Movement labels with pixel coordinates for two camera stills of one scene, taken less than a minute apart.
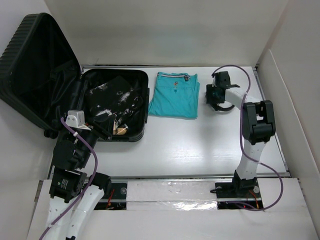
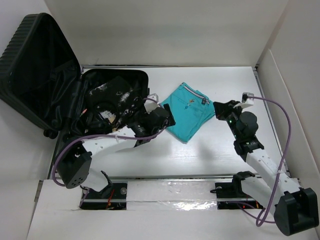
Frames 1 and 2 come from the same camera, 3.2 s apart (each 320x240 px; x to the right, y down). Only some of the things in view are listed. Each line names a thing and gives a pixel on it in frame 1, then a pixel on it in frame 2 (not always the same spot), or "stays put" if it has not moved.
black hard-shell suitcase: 40,76 stays put
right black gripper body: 211,95 to 230,113
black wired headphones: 215,95 to 93,121
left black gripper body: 99,130 to 164,126
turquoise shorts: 176,95 to 190,109
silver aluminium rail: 187,178 stays put
